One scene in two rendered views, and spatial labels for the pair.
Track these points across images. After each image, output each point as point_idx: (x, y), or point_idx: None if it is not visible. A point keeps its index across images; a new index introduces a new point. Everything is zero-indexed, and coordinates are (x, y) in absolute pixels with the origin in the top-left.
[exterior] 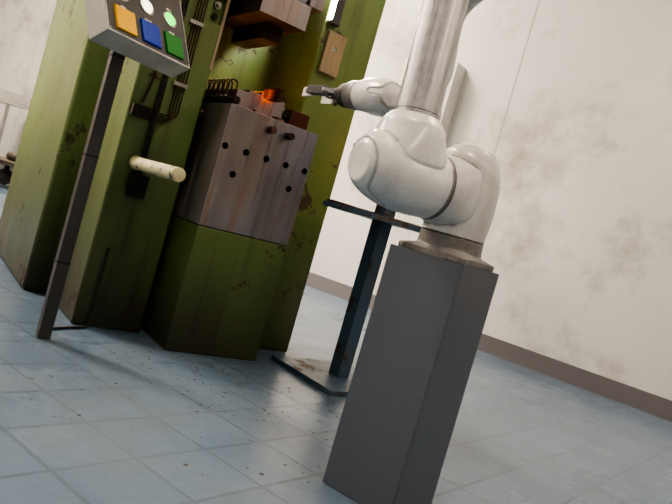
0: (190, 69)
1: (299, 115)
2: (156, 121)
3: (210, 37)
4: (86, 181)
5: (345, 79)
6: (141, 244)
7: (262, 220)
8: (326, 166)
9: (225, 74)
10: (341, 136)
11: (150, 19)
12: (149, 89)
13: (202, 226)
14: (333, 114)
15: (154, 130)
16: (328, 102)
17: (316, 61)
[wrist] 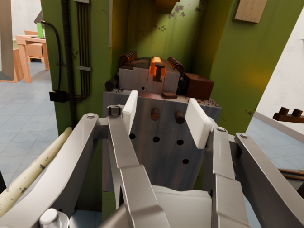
0: (91, 51)
1: (200, 83)
2: (73, 102)
3: (102, 12)
4: None
5: (272, 21)
6: (92, 175)
7: (160, 185)
8: (240, 114)
9: (160, 39)
10: (259, 85)
11: None
12: (59, 77)
13: (106, 192)
14: (251, 65)
15: (77, 107)
16: (193, 136)
17: (232, 7)
